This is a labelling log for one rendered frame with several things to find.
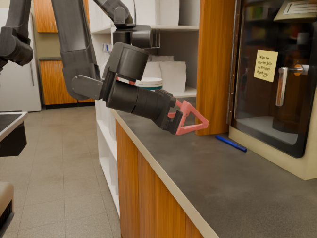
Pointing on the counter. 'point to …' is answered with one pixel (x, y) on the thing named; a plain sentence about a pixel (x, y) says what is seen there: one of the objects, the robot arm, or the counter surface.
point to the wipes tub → (150, 83)
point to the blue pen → (231, 143)
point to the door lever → (283, 71)
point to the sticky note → (265, 65)
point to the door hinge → (231, 60)
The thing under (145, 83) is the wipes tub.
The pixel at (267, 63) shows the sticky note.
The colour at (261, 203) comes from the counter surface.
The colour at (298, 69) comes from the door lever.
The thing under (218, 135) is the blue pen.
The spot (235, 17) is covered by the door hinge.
